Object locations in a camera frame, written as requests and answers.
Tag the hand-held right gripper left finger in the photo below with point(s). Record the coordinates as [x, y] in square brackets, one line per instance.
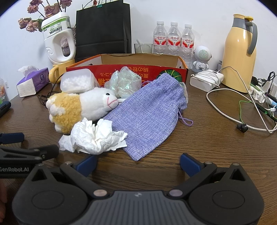
[86, 164]

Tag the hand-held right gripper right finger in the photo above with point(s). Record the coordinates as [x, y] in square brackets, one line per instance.
[190, 164]

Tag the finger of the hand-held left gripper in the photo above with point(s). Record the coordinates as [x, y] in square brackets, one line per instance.
[41, 152]
[13, 138]

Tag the white tissue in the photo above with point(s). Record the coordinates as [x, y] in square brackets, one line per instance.
[93, 138]

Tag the white and yellow plush toy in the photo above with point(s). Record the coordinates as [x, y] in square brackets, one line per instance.
[69, 108]

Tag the clear cotton swab container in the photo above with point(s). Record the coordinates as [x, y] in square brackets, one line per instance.
[75, 81]

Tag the iridescent plastic wrap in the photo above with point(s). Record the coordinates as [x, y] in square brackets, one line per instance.
[125, 83]

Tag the red and orange cardboard box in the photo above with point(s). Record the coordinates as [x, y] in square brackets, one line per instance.
[129, 70]

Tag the dark blue case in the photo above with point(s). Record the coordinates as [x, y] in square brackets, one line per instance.
[4, 109]

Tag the colourful packet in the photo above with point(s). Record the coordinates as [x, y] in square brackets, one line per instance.
[3, 90]

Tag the purple tissue box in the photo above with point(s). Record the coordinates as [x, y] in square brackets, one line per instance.
[32, 83]

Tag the yellow mug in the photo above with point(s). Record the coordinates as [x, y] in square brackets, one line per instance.
[58, 69]

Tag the white power bank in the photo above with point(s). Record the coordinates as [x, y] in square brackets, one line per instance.
[203, 81]

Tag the grey plug adapter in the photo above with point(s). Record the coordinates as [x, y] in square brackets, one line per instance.
[220, 65]

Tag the white astronaut speaker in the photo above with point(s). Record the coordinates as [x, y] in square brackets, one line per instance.
[202, 57]

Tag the yellow thermos jug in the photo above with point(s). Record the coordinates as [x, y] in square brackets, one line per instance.
[237, 56]

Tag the white detergent jug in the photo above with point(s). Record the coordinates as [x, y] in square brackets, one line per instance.
[56, 28]

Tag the red label water bottle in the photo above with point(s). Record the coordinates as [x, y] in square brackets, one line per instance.
[160, 39]
[174, 40]
[187, 43]

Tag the glass cup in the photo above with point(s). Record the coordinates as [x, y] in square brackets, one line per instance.
[147, 48]

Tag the clear drinking straw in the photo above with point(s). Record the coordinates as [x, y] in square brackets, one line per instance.
[139, 45]

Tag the dried pink flowers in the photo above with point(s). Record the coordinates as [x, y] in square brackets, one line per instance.
[49, 9]

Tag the black paper bag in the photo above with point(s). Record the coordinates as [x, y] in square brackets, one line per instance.
[101, 28]

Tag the green binder clip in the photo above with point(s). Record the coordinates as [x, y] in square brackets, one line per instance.
[99, 3]

